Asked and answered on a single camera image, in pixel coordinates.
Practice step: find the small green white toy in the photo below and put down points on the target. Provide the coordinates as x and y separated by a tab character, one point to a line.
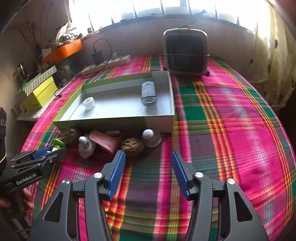
56	141

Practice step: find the person's left hand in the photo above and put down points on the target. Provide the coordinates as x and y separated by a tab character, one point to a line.
27	199

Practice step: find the pink block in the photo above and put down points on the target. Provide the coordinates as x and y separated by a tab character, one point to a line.
104	141

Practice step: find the orange tray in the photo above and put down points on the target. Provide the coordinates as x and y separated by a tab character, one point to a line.
64	51

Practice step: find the black charger adapter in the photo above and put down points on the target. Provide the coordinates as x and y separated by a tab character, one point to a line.
97	58

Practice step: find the yellow cardboard box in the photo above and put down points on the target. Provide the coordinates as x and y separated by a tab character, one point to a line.
39	96

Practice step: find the cream dotted curtain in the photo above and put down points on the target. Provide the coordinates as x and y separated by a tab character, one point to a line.
272	58

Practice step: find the striped cardboard box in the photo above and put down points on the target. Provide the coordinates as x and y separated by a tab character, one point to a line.
39	80

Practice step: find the white ball toy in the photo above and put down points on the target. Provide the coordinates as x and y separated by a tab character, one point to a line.
148	134

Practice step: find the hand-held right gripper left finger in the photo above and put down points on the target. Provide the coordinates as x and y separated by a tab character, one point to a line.
116	171

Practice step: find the white plastic bag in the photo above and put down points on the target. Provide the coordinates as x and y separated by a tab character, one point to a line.
64	32

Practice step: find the dried red flower branches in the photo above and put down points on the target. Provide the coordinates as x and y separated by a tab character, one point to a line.
34	46

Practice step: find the white shelf board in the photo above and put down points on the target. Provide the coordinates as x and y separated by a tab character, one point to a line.
25	115

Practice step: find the small white jar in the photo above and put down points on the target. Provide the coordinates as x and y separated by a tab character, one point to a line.
89	103

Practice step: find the white round figurine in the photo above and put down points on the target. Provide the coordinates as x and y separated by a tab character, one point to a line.
84	150

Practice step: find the beige power strip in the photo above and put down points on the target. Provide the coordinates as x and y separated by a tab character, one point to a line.
115	61

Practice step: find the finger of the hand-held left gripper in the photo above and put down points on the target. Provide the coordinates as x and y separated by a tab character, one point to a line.
42	152
56	155

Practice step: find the brown walnut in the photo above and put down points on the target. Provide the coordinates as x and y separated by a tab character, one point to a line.
70	135
133	146

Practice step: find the pink green plaid tablecloth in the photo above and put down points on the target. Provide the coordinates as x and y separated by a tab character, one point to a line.
231	139

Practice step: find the shallow cardboard box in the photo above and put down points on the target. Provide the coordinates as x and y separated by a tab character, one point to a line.
115	109

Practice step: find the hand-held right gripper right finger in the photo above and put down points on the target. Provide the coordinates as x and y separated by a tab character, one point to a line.
180	173

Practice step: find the grey space heater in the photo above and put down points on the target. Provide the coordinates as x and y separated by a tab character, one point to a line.
185	53

